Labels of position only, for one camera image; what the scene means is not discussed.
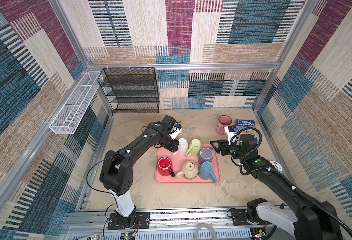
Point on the red mug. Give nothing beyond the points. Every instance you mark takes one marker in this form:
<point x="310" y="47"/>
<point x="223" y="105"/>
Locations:
<point x="165" y="167"/>

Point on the black wire mesh shelf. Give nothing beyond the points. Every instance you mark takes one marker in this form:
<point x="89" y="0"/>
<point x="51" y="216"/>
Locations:
<point x="131" y="90"/>

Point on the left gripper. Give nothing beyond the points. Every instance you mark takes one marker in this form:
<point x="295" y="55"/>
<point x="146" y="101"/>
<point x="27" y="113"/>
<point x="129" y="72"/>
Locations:
<point x="174" y="146"/>

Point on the light green mug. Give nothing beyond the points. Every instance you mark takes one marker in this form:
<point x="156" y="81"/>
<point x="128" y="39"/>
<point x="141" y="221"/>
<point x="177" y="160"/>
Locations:
<point x="194" y="148"/>

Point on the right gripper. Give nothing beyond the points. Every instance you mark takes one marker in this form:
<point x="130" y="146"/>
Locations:
<point x="221" y="144"/>

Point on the pink ghost pattern mug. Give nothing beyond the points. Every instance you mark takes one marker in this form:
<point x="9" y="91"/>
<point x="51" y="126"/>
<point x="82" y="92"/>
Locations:
<point x="223" y="121"/>

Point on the white wire mesh basket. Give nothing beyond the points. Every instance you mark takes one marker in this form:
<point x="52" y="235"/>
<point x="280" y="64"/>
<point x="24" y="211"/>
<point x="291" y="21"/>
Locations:
<point x="71" y="113"/>

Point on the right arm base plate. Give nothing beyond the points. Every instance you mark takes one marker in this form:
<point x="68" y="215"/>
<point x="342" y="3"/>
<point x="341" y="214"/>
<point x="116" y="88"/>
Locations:
<point x="239" y="218"/>

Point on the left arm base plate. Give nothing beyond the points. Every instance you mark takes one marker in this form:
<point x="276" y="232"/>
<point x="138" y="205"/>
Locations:
<point x="140" y="219"/>

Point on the blue treehouse book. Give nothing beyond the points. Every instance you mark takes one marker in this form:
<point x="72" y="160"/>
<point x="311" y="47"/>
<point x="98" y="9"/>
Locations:
<point x="244" y="124"/>

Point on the white mug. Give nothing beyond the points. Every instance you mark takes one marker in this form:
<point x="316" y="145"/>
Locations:
<point x="183" y="146"/>

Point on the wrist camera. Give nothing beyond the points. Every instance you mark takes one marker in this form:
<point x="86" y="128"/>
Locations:
<point x="176" y="130"/>
<point x="232" y="133"/>

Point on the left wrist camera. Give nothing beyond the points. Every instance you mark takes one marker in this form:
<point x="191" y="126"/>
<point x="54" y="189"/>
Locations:
<point x="176" y="130"/>

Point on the purple mug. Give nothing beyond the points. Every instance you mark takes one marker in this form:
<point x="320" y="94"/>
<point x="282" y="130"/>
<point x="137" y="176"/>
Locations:
<point x="205" y="155"/>

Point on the cream ceramic teapot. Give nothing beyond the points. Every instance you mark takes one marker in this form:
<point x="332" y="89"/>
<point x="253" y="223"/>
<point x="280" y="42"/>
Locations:
<point x="189" y="170"/>

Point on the small round tin can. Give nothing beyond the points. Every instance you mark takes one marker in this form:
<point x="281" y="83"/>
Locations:
<point x="277" y="166"/>

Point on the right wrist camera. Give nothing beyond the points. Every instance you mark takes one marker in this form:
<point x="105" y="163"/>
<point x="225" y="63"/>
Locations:
<point x="232" y="133"/>

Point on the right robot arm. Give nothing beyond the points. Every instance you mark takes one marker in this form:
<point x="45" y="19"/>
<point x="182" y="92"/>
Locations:
<point x="309" y="219"/>

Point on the blue mug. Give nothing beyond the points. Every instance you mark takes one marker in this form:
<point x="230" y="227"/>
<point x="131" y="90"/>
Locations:
<point x="206" y="172"/>

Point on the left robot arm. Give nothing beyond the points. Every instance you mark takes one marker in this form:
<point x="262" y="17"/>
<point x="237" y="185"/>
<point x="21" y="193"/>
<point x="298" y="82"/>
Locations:
<point x="117" y="169"/>

